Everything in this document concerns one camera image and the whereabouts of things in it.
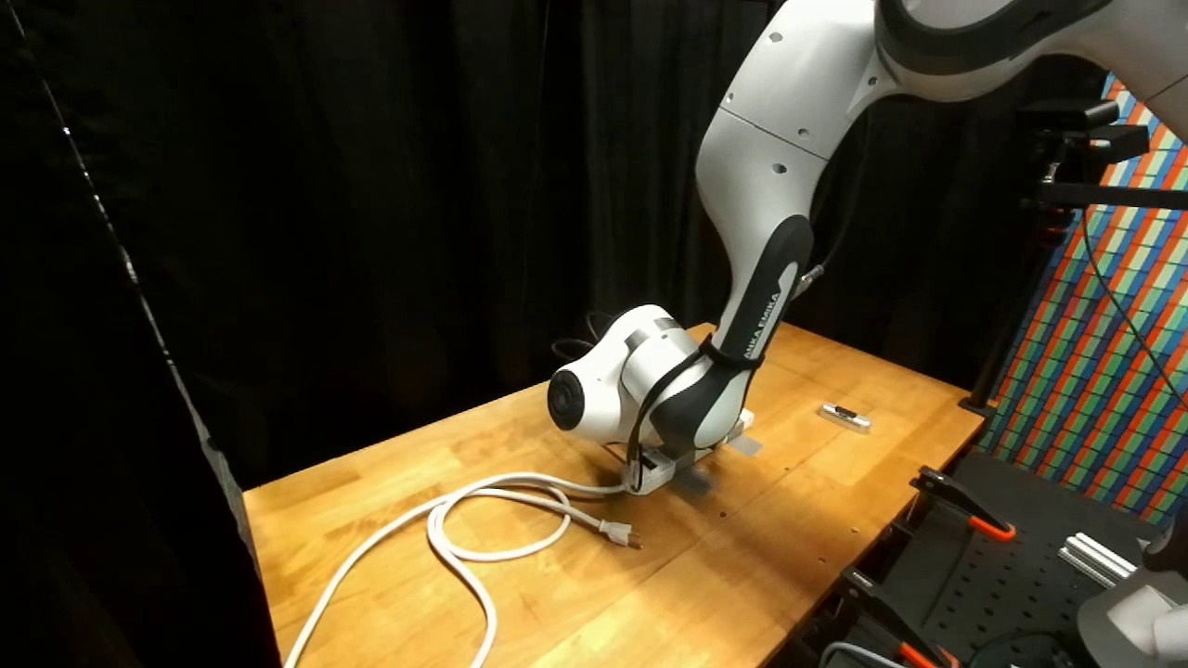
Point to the orange handled clamp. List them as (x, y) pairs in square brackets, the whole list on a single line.
[(977, 515), (906, 636)]

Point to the black curtain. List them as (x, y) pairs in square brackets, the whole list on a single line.
[(251, 234)]

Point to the colourful checkered board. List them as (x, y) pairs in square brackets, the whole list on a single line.
[(1096, 384)]

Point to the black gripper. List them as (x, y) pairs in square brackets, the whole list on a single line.
[(664, 454)]

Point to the black side table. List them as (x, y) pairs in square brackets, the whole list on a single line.
[(991, 608)]

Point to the silver aluminium bar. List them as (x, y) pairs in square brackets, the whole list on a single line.
[(1096, 563)]

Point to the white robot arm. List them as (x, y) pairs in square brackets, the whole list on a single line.
[(670, 399)]

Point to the black camera on stand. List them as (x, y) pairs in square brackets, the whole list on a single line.
[(1078, 144)]

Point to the white power strip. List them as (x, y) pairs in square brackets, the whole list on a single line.
[(647, 478)]

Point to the white grey object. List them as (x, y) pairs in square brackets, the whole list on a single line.
[(1136, 622)]

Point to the small silver metal device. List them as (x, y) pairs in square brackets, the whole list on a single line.
[(849, 416)]

